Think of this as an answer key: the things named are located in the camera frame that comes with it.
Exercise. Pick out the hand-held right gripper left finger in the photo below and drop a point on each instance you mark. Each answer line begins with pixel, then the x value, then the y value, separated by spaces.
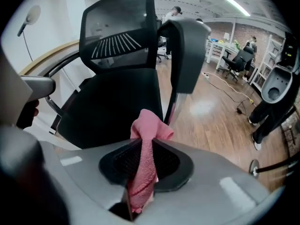
pixel 89 172

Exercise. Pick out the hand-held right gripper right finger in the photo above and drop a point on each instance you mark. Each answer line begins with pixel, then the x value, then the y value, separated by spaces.
pixel 211 191

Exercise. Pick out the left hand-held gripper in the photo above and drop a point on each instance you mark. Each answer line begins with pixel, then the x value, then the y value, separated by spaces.
pixel 11 90

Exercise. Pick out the pink cloth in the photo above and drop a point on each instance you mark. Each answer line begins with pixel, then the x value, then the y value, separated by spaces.
pixel 145 172

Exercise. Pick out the black office chair seat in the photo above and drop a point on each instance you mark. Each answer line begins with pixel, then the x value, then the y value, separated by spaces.
pixel 112 107

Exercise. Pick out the person's left hand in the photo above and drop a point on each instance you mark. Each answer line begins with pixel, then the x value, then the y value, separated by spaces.
pixel 27 116

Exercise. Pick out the light wooden desk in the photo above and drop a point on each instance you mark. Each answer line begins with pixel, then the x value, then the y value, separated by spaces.
pixel 47 56

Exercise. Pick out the white power strip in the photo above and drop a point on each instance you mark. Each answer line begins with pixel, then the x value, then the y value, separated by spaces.
pixel 205 76

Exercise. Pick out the black office chair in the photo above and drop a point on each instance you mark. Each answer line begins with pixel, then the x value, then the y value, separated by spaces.
pixel 161 42
pixel 239 60

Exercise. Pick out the grey oval shell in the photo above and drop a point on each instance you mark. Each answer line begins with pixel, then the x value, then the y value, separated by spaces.
pixel 281 78

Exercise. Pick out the white desk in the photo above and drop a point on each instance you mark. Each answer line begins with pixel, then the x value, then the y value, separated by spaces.
pixel 218 46

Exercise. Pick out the green potted plant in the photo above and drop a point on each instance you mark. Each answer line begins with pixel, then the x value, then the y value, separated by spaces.
pixel 236 44

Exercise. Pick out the tall white shelf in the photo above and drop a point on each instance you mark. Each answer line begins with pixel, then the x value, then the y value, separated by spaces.
pixel 269 43

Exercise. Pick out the long ceiling light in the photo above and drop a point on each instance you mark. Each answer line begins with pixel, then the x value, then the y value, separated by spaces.
pixel 236 6

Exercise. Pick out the black stanchion post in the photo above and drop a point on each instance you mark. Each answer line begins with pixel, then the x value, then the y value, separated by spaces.
pixel 253 169

